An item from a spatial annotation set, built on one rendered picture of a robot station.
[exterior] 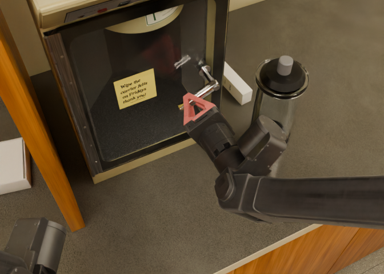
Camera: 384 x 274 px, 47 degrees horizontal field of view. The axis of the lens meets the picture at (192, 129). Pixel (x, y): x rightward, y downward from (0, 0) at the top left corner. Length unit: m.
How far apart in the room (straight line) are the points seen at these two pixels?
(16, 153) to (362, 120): 0.84
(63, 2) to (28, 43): 0.73
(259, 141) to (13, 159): 0.60
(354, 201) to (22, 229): 0.40
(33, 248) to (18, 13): 0.74
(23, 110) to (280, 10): 0.97
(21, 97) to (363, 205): 0.45
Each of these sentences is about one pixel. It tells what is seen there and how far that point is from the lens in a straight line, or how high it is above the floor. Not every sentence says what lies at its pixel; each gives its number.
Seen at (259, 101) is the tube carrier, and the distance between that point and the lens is 0.95.
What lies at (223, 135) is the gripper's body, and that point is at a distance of 0.76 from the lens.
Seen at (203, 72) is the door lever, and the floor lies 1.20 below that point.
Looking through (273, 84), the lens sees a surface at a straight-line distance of 0.89.
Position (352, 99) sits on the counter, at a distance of 1.24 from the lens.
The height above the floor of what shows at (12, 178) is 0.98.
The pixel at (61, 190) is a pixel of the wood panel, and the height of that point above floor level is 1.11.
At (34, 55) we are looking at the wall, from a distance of 1.29.
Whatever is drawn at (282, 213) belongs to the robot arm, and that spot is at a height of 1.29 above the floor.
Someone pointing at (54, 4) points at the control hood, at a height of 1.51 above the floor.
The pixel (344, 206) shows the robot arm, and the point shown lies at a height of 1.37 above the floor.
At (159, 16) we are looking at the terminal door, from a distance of 0.74.
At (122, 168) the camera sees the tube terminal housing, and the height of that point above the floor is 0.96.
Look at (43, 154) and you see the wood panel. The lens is 0.75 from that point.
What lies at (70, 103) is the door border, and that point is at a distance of 0.79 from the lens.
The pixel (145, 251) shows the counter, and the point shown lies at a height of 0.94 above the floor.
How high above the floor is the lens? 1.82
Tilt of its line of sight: 53 degrees down
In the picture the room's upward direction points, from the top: straight up
